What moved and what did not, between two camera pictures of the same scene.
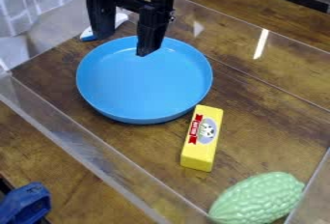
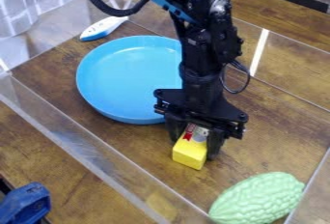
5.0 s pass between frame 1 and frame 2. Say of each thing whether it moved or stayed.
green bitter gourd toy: stayed
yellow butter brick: moved
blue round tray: stayed
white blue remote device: stayed
